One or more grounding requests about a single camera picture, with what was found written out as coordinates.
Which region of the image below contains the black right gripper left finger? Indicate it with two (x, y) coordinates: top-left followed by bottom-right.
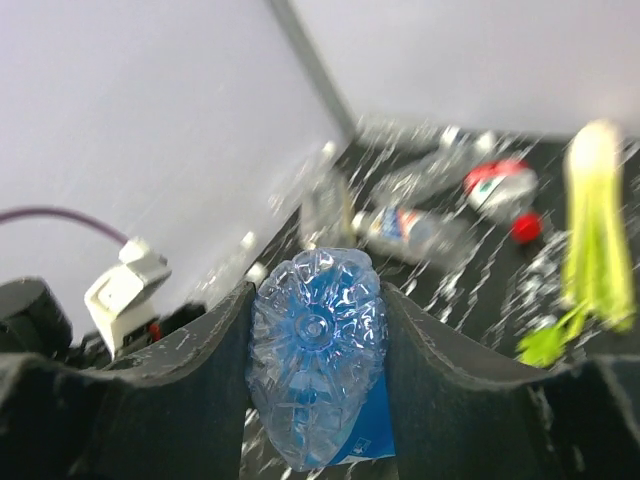
(1, 279), (255, 479)

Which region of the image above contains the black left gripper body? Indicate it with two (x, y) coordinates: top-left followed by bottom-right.
(1, 278), (206, 369)

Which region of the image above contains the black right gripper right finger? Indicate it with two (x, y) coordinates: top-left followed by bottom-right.
(381, 283), (639, 480)

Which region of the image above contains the blue label crushed bottle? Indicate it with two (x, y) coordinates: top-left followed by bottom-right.
(245, 248), (395, 471)

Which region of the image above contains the clear bottle blue red label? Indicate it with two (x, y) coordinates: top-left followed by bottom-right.
(351, 206), (476, 270)

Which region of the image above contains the celery stalk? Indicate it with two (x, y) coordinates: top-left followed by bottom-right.
(516, 119), (637, 367)

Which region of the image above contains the clear ribbed bottle white cap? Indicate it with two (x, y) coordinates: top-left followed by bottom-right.
(298, 141), (355, 249)

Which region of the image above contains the red label crushed bottle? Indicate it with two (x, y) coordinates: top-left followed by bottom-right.
(463, 157), (542, 245)

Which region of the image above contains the clear crushed bottle middle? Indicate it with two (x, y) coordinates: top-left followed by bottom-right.
(371, 127), (497, 207)

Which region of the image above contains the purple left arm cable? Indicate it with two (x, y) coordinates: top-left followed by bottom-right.
(0, 206), (129, 249)

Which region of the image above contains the aluminium frame post left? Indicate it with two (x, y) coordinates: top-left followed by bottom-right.
(269, 0), (356, 140)

